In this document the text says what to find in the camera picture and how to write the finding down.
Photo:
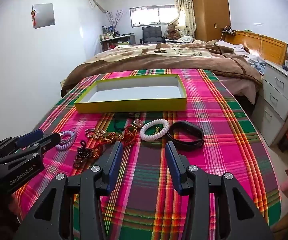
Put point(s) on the cluttered shelf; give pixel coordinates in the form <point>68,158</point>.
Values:
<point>116,40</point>

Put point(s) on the power strip shelf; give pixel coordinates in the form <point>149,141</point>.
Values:
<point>228,30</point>

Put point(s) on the white bedding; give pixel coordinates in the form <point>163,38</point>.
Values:
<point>230,47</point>

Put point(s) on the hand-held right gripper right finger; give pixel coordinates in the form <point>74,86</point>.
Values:
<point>172,170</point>

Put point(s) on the yellow cardboard box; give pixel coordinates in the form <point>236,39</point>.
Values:
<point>134,95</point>

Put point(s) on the window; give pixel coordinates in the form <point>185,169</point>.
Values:
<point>146,15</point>

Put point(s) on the red tassel ornament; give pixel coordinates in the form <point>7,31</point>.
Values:
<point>34,17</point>

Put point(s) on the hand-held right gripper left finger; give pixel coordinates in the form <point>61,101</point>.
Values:
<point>115,170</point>

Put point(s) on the white pillow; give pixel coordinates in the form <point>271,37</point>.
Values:
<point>187,39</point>

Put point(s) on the grey chair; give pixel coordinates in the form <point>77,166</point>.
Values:
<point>151,33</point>

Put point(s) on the spotted curtain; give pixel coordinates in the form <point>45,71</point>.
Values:
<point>186,17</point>

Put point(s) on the grey drawer cabinet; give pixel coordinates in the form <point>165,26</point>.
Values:
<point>276,90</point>

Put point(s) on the wooden wardrobe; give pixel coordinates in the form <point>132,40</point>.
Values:
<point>209,10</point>

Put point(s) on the square wall mirror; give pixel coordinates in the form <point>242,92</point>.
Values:
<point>44,15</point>

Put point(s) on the air conditioner pipe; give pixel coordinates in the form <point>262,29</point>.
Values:
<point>96,1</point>

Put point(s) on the brown teddy bear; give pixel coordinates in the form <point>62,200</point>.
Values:
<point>172,32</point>

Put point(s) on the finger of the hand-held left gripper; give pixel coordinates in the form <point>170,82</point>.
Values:
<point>30,137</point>
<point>50,141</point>

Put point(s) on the vase with branches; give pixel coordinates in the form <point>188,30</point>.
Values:
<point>115,21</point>

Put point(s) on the brown printed blanket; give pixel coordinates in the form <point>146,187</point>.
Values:
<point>159,60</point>

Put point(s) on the wooden headboard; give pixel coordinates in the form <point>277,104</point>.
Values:
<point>271,46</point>

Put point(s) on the blue clothes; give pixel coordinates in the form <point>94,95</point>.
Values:
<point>257,65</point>

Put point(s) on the pink green plaid blanket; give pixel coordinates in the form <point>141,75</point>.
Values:
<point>144,180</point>

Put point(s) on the black wristband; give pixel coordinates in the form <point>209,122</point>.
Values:
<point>174,140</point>

